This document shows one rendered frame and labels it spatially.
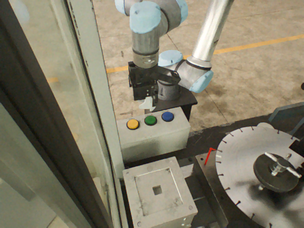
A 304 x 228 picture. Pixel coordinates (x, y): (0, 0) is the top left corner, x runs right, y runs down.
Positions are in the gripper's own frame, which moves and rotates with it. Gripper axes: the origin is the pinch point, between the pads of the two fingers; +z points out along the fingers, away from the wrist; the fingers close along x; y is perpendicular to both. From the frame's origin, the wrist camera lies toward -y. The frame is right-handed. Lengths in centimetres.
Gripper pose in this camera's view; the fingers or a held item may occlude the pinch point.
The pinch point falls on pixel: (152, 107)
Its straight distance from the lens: 77.2
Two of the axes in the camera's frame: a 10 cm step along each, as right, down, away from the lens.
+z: 0.0, 6.8, 7.4
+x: 2.8, 7.1, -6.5
